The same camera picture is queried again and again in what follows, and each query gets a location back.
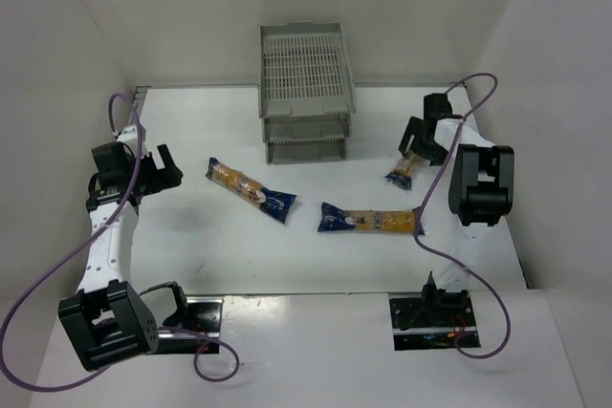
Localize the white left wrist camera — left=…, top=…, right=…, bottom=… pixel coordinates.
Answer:
left=116, top=124, right=146, bottom=149

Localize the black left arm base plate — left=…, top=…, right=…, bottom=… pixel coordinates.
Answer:
left=157, top=295, right=224, bottom=354

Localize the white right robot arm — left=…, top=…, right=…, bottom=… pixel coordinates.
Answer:
left=400, top=93, right=514, bottom=327

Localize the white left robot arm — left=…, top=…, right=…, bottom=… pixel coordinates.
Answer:
left=58, top=141, right=183, bottom=372

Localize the aluminium rail left edge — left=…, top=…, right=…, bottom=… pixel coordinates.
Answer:
left=132, top=86, right=150, bottom=118

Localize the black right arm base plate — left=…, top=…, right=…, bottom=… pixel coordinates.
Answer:
left=388, top=293, right=481, bottom=352

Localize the pasta bag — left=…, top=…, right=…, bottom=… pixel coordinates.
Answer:
left=384, top=151, right=423, bottom=191
left=206, top=157, right=296, bottom=224

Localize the pasta bag table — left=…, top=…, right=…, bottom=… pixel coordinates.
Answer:
left=317, top=202, right=427, bottom=235

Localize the grey three-tier tray shelf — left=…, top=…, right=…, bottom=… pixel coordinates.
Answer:
left=258, top=22, right=356, bottom=165

